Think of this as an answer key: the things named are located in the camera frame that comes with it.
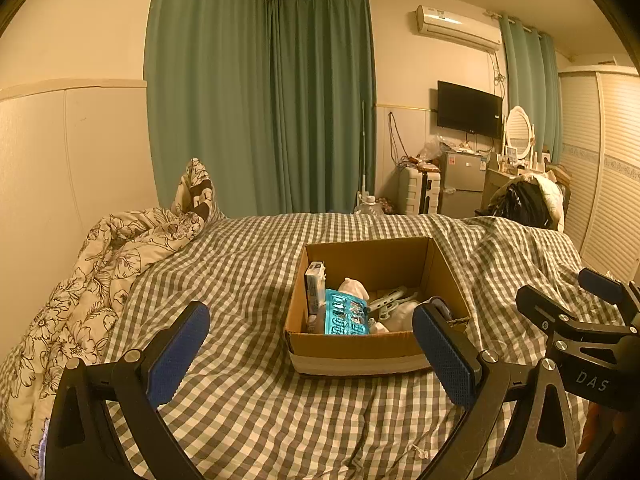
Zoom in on white padded jacket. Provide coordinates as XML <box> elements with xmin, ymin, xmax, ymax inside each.
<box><xmin>520</xmin><ymin>174</ymin><xmax>567</xmax><ymax>233</ymax></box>

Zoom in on white oval mirror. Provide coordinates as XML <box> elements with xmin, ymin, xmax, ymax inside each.
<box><xmin>504</xmin><ymin>105</ymin><xmax>535</xmax><ymax>162</ymax></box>

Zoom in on brown cardboard box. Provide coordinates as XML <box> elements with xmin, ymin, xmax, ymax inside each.
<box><xmin>283</xmin><ymin>236</ymin><xmax>471</xmax><ymax>377</ymax></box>

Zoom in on white suitcase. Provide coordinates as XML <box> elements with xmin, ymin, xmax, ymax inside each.
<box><xmin>400</xmin><ymin>166</ymin><xmax>442</xmax><ymax>216</ymax></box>

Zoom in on white air conditioner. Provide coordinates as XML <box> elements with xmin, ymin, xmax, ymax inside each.
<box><xmin>415</xmin><ymin>5</ymin><xmax>502</xmax><ymax>53</ymax></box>

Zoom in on floral quilt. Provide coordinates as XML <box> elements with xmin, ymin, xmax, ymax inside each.
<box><xmin>0</xmin><ymin>205</ymin><xmax>207</xmax><ymax>461</ymax></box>

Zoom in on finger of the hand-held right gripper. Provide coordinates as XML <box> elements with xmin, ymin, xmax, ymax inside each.
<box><xmin>515</xmin><ymin>284</ymin><xmax>596</xmax><ymax>343</ymax></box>
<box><xmin>578</xmin><ymin>268</ymin><xmax>640</xmax><ymax>317</ymax></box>

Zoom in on white plastic clip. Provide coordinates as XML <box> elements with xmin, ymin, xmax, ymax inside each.
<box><xmin>369</xmin><ymin>284</ymin><xmax>422</xmax><ymax>322</ymax></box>

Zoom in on green window curtain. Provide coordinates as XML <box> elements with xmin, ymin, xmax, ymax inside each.
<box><xmin>499</xmin><ymin>16</ymin><xmax>562</xmax><ymax>165</ymax></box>

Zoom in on clear plastic bag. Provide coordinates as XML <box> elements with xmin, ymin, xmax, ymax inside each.
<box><xmin>418</xmin><ymin>135</ymin><xmax>448</xmax><ymax>162</ymax></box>

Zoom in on brown patterned pillow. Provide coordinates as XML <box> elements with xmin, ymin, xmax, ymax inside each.
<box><xmin>171</xmin><ymin>158</ymin><xmax>226</xmax><ymax>222</ymax></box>

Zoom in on cream dressing table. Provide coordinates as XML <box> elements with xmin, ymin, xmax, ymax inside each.
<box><xmin>482</xmin><ymin>167</ymin><xmax>521</xmax><ymax>206</ymax></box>

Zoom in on silver mini fridge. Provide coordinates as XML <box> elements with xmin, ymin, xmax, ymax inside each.
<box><xmin>439</xmin><ymin>151</ymin><xmax>490</xmax><ymax>220</ymax></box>

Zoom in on black wall television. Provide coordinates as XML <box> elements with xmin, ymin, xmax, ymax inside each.
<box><xmin>436</xmin><ymin>80</ymin><xmax>504</xmax><ymax>138</ymax></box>

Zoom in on clear water jug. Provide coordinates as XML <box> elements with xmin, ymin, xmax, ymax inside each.
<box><xmin>354</xmin><ymin>195</ymin><xmax>385</xmax><ymax>216</ymax></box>

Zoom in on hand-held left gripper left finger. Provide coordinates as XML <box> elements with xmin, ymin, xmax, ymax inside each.
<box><xmin>44</xmin><ymin>301</ymin><xmax>211</xmax><ymax>480</ymax></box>

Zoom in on white cloth lump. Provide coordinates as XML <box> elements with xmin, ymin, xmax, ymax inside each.
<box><xmin>386</xmin><ymin>300</ymin><xmax>421</xmax><ymax>332</ymax></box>

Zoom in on white mop pole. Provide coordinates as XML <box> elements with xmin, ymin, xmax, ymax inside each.
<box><xmin>359</xmin><ymin>101</ymin><xmax>370</xmax><ymax>197</ymax></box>

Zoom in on hanging wall cables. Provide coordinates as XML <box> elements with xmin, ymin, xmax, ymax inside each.
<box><xmin>386</xmin><ymin>111</ymin><xmax>412</xmax><ymax>167</ymax></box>

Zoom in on white louvred wardrobe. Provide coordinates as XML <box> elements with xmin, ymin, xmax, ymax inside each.
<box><xmin>556</xmin><ymin>65</ymin><xmax>640</xmax><ymax>281</ymax></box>

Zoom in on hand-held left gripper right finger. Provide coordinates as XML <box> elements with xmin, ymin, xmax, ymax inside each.
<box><xmin>411</xmin><ymin>303</ymin><xmax>581</xmax><ymax>480</ymax></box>

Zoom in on teal blister pack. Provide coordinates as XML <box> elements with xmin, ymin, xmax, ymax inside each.
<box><xmin>320</xmin><ymin>288</ymin><xmax>374</xmax><ymax>337</ymax></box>

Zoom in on white pouch with dark trim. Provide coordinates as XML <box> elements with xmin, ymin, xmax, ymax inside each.
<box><xmin>430</xmin><ymin>297</ymin><xmax>454</xmax><ymax>326</ymax></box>

